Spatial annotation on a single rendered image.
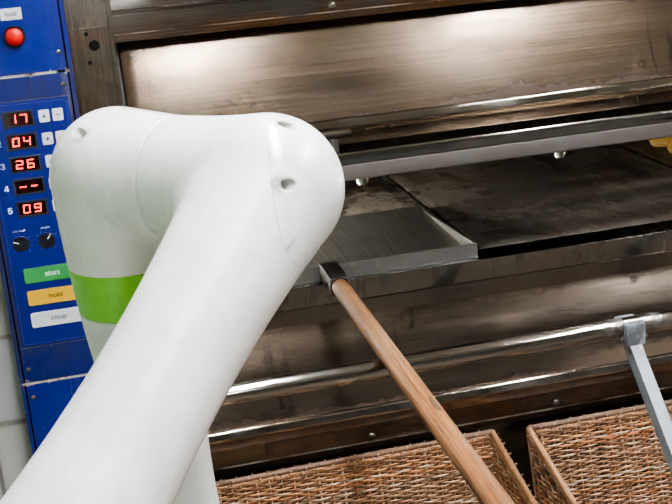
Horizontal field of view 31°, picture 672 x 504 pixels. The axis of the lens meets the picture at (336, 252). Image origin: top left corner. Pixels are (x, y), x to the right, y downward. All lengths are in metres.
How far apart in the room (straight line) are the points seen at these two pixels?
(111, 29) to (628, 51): 0.89
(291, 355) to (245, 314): 1.25
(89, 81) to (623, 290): 1.05
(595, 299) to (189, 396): 1.52
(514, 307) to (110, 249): 1.29
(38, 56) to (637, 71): 1.02
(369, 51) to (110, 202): 1.07
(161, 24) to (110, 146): 0.95
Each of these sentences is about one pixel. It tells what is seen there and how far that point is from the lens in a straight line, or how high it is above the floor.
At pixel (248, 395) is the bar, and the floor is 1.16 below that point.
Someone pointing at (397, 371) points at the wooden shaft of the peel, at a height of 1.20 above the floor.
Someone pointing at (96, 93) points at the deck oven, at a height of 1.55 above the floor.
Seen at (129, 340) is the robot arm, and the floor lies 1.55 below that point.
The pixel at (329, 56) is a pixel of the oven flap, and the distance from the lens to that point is 2.02.
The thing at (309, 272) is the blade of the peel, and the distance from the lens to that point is 2.09.
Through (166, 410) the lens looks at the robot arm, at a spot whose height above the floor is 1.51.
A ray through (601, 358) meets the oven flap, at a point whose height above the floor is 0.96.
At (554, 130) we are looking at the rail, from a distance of 2.00.
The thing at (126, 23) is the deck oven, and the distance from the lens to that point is 1.96.
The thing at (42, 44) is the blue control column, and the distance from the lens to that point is 1.92.
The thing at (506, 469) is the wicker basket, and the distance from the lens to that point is 2.20.
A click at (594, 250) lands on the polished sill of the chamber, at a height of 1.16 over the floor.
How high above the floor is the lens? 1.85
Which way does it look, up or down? 17 degrees down
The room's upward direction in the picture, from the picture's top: 5 degrees counter-clockwise
